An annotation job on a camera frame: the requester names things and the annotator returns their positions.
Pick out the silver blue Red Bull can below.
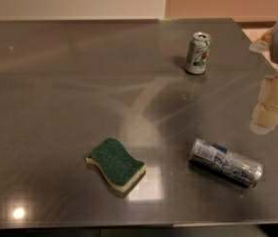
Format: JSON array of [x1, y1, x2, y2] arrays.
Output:
[[189, 138, 263, 188]]

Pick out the green yellow sponge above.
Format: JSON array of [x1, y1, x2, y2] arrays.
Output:
[[86, 137, 146, 194]]

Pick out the white green soda can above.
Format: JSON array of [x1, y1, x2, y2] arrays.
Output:
[[185, 32, 211, 75]]

